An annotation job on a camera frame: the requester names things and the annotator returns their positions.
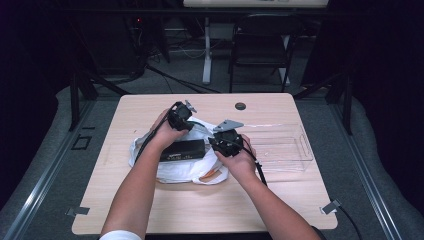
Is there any white desk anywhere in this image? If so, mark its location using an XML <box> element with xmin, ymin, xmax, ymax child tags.
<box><xmin>182</xmin><ymin>0</ymin><xmax>330</xmax><ymax>86</ymax></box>

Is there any grey tape piece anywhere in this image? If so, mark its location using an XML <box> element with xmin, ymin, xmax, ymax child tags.
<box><xmin>319</xmin><ymin>198</ymin><xmax>342</xmax><ymax>215</ymax></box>
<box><xmin>65</xmin><ymin>206</ymin><xmax>91</xmax><ymax>217</ymax></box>

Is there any black metal stand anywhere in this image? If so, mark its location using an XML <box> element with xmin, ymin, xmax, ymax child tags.
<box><xmin>68</xmin><ymin>68</ymin><xmax>132</xmax><ymax>132</ymax></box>
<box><xmin>293</xmin><ymin>71</ymin><xmax>354</xmax><ymax>136</ymax></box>

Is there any person's right hand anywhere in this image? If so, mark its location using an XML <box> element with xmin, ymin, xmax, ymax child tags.
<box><xmin>214</xmin><ymin>134</ymin><xmax>258</xmax><ymax>184</ymax></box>

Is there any black floor cable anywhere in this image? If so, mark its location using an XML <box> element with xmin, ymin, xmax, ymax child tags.
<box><xmin>144</xmin><ymin>64</ymin><xmax>222</xmax><ymax>95</ymax></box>

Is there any white sleeve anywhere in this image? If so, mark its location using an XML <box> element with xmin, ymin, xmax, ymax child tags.
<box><xmin>98</xmin><ymin>229</ymin><xmax>143</xmax><ymax>240</ymax></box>

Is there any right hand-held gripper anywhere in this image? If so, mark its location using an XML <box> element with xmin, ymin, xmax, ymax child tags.
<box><xmin>208</xmin><ymin>119</ymin><xmax>246</xmax><ymax>158</ymax></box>

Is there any dark equipment cabinet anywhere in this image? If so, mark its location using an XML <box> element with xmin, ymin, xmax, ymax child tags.
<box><xmin>84</xmin><ymin>14</ymin><xmax>148</xmax><ymax>76</ymax></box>

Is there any person's left hand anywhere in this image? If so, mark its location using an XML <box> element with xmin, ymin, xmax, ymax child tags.
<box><xmin>149</xmin><ymin>108</ymin><xmax>190</xmax><ymax>152</ymax></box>

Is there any black folding chair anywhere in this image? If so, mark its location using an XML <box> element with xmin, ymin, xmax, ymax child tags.
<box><xmin>228</xmin><ymin>14</ymin><xmax>303</xmax><ymax>94</ymax></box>

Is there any white green orange tote bag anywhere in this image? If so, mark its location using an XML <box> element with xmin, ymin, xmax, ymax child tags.
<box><xmin>128</xmin><ymin>115</ymin><xmax>230</xmax><ymax>186</ymax></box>

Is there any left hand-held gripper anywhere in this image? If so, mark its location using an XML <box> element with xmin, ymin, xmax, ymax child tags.
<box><xmin>167</xmin><ymin>99</ymin><xmax>198</xmax><ymax>132</ymax></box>

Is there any black rectangular box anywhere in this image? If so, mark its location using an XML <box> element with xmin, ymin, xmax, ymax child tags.
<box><xmin>159</xmin><ymin>138</ymin><xmax>208</xmax><ymax>163</ymax></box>

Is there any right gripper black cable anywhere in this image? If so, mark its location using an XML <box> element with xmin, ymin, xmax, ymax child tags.
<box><xmin>229</xmin><ymin>138</ymin><xmax>364</xmax><ymax>240</ymax></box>

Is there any metal floor rail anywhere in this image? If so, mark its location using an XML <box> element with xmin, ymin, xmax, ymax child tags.
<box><xmin>0</xmin><ymin>99</ymin><xmax>98</xmax><ymax>240</ymax></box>
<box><xmin>328</xmin><ymin>99</ymin><xmax>406</xmax><ymax>240</ymax></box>

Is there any clear plastic container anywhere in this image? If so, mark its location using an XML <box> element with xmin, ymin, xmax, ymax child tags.
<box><xmin>243</xmin><ymin>122</ymin><xmax>315</xmax><ymax>174</ymax></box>

